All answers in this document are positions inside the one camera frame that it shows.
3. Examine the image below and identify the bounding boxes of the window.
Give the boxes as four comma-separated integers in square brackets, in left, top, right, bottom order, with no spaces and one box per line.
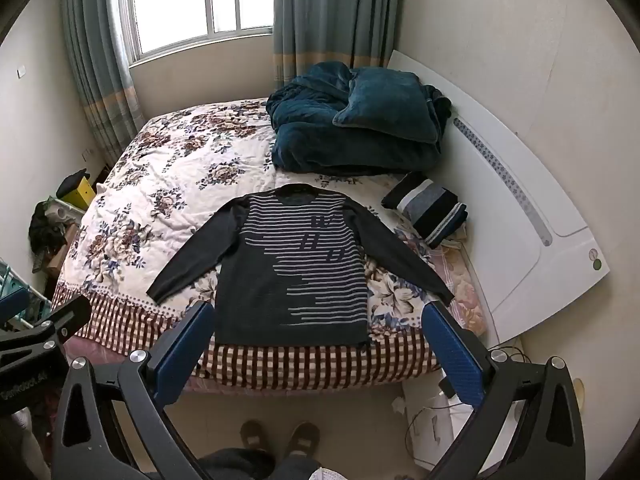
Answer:
[117,0,276,67]

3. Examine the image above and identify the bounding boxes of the white box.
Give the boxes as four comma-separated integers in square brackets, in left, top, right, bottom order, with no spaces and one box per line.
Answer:
[400,380,501,467]

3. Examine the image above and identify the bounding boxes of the dark clothes heap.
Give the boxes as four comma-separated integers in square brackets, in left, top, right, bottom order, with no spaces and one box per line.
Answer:
[28,200,68,273]

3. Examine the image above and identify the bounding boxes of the black cable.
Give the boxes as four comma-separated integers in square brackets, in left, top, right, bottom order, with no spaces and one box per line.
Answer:
[487,344,532,367]

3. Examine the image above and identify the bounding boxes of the folded striped clothes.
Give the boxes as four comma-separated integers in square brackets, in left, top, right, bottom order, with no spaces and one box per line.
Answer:
[381,171,469,250]

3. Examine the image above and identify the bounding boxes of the white headboard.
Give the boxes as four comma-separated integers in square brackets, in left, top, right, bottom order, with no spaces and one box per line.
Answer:
[387,50,612,346]

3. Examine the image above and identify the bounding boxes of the teal fleece blanket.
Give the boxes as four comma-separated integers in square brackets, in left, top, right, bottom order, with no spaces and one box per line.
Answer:
[265,61,456,177]

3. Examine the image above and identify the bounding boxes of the person's right shoe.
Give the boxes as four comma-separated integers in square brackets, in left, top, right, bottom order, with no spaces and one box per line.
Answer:
[287,421,321,456]

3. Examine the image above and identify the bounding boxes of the grey-green curtain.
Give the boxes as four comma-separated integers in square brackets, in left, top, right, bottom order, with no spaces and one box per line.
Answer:
[272,0,401,93]
[60,0,146,161]

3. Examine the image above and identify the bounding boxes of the floral bedspread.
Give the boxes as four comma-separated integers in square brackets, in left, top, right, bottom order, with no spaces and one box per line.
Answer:
[50,99,488,393]

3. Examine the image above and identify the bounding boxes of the person's shoe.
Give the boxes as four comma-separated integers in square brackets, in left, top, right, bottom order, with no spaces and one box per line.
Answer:
[287,421,321,456]
[240,420,269,453]

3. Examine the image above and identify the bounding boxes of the person's dark trousers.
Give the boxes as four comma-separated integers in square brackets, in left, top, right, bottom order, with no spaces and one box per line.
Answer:
[197,447,321,480]

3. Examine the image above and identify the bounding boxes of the teal drying rack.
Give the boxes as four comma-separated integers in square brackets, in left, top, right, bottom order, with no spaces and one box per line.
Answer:
[0,259,53,331]

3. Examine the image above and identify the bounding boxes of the teal pillow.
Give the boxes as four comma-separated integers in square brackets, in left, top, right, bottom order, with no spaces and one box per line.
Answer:
[332,67,441,143]

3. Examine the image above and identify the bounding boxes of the dark striped sweater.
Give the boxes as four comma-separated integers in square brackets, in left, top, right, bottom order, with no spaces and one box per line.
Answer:
[146,184,455,348]

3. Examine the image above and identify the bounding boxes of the yellow box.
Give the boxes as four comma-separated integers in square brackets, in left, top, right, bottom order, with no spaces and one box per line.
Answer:
[67,178,97,209]

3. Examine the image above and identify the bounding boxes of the pink bed sheet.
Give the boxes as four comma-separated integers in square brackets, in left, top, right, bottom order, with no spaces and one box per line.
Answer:
[395,225,488,336]

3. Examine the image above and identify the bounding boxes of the person's left shoe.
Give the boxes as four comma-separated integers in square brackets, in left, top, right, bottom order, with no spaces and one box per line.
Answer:
[240,420,269,453]

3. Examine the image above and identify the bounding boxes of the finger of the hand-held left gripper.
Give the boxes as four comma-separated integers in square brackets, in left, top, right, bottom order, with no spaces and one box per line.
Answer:
[0,296,93,361]
[0,290,29,322]

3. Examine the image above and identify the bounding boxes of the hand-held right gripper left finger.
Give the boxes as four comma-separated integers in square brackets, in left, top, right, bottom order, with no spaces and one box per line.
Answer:
[50,301,217,480]

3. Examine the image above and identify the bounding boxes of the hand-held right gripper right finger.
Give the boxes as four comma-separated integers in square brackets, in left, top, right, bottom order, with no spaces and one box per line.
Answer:
[421,301,587,480]

